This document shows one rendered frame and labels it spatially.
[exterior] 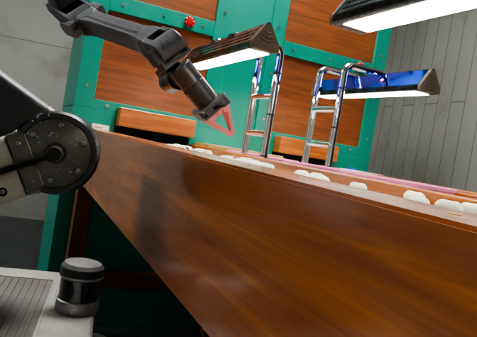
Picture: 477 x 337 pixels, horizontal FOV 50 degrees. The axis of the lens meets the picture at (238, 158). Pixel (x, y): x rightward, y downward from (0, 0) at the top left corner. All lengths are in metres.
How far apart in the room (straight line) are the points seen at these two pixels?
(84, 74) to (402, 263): 1.75
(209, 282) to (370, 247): 0.27
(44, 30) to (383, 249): 3.88
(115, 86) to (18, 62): 2.15
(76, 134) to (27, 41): 3.32
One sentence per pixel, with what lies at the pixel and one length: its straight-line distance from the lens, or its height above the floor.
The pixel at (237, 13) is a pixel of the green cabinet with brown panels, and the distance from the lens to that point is 2.18.
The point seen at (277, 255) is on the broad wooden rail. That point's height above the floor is 0.70.
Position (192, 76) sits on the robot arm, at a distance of 1.15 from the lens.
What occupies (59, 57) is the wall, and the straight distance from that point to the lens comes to 4.07.
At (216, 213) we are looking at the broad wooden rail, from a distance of 0.57.
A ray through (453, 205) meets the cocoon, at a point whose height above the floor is 0.76.
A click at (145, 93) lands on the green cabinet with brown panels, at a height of 0.93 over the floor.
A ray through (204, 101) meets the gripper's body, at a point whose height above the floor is 0.87.
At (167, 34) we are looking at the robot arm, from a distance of 1.16.
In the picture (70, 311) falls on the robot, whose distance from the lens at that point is 0.88.
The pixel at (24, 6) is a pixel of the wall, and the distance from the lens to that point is 4.16.
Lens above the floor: 0.79
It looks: 1 degrees down
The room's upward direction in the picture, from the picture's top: 9 degrees clockwise
